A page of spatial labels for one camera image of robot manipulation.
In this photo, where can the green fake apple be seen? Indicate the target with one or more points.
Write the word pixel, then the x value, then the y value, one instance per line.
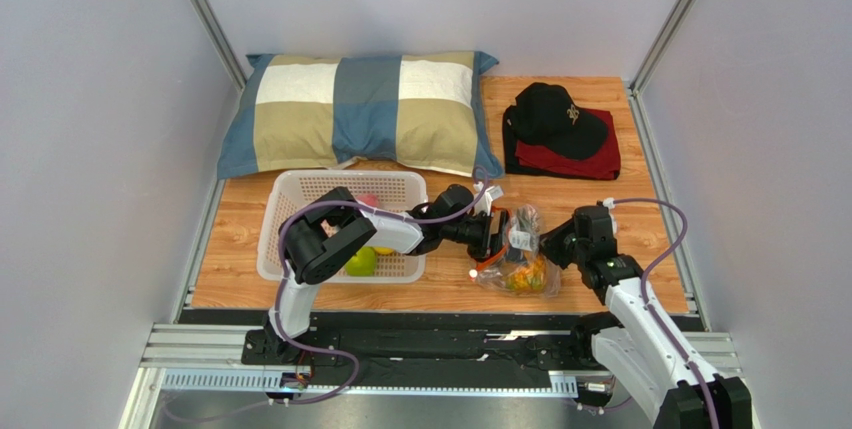
pixel 363 263

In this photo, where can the checkered blue beige pillow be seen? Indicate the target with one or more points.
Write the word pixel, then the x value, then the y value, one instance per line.
pixel 421 111

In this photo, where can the pink fake peach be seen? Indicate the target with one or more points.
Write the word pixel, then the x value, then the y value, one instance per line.
pixel 370 200

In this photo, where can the folded dark red cloth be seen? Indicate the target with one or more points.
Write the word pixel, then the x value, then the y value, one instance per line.
pixel 525 159

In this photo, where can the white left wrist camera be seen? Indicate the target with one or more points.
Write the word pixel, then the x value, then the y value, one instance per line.
pixel 485 197

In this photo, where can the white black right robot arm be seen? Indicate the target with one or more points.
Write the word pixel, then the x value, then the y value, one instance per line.
pixel 634 338

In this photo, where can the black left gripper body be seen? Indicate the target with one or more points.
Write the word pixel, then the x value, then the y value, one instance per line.
pixel 476 234

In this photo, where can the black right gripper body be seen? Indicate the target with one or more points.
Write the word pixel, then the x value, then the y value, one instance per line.
pixel 555 246

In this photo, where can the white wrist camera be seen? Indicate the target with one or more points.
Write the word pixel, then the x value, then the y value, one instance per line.
pixel 609 204
pixel 485 197

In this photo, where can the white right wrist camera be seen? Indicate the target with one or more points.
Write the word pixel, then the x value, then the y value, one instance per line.
pixel 609 204

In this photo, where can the orange fake pineapple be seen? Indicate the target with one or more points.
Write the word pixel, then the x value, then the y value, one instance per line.
pixel 524 268

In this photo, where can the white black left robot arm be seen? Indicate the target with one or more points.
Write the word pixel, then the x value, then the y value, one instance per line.
pixel 317 241

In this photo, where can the clear zip top bag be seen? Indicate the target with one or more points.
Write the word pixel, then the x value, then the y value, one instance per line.
pixel 489 274

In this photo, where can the aluminium frame rail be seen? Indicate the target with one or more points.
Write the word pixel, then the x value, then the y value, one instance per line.
pixel 207 357

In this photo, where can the black baseball cap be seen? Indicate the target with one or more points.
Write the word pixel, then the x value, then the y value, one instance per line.
pixel 546 115

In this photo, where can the white perforated plastic basket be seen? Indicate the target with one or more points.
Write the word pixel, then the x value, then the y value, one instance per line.
pixel 397 191

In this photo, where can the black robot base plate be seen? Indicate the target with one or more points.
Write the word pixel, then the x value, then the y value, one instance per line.
pixel 517 337

